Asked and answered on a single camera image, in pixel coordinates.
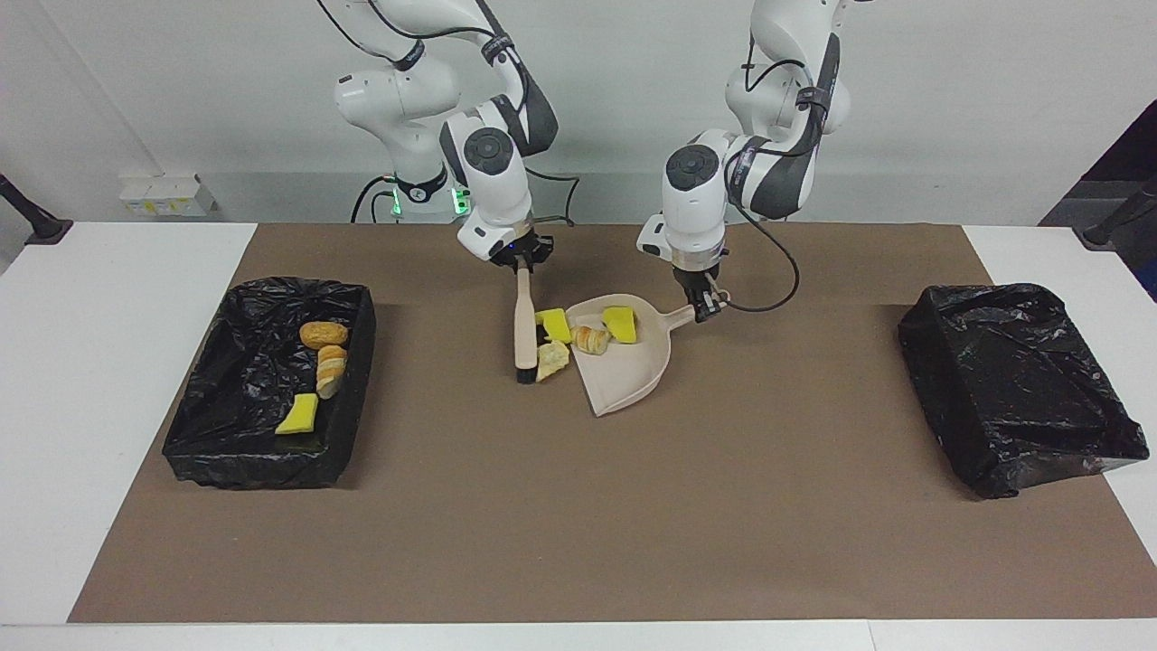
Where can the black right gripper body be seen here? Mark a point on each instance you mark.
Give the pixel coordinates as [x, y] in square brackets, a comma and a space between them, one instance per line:
[520, 249]

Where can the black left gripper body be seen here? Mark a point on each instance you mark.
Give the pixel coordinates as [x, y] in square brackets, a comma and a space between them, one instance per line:
[698, 278]

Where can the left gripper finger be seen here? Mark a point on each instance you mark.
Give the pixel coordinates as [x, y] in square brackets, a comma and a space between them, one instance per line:
[698, 306]
[717, 303]

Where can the beige hand brush black bristles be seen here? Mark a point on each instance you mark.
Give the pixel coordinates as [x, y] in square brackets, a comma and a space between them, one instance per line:
[525, 316]

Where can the notched yellow sponge piece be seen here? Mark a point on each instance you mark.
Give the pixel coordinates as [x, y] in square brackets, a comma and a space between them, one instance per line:
[554, 325]

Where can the yellow sponge block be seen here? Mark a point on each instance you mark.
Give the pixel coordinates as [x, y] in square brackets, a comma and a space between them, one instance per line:
[620, 324]

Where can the striped croissant piece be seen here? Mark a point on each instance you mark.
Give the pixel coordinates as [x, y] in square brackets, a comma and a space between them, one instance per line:
[592, 340]
[551, 360]

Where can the beige plastic dustpan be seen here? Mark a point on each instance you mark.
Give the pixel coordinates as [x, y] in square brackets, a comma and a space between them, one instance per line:
[624, 375]

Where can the brown bread roll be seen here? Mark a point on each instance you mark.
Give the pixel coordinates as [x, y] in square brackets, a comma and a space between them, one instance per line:
[324, 335]

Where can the pale layered bread chunk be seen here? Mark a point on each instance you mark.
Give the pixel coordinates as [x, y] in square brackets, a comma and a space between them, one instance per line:
[331, 371]

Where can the small yellow sponge piece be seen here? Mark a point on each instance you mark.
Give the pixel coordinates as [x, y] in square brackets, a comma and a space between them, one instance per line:
[298, 416]

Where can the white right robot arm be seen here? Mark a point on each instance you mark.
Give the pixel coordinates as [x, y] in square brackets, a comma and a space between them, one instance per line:
[493, 190]

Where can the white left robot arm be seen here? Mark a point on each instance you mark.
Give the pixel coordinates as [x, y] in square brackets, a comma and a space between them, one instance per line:
[691, 208]

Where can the black bag-lined bin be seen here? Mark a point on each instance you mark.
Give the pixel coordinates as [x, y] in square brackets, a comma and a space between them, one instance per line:
[235, 380]
[1012, 389]

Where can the brown paper table mat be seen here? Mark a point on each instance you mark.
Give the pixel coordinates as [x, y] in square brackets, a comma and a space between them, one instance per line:
[723, 524]

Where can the white power strip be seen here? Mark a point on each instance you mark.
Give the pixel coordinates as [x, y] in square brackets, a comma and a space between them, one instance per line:
[167, 194]

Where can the black camera stand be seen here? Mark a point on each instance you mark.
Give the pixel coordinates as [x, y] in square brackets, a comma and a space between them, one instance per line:
[32, 217]
[1116, 221]

